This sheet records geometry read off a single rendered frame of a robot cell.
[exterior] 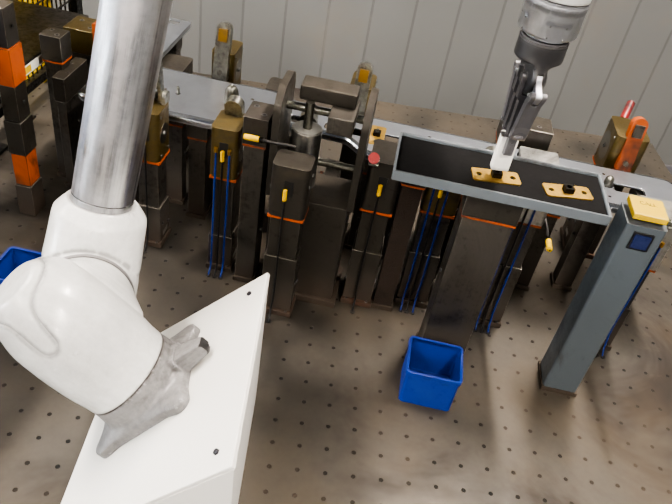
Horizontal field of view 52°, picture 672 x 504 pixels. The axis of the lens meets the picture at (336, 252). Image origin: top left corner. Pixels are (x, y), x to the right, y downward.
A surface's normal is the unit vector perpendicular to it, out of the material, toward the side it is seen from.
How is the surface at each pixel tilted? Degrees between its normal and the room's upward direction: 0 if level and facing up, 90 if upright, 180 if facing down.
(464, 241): 90
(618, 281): 90
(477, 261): 90
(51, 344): 66
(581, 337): 90
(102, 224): 41
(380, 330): 0
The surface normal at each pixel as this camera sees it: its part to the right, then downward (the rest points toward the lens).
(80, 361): 0.33, 0.28
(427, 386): -0.16, 0.61
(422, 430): 0.14, -0.76
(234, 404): -0.60, -0.64
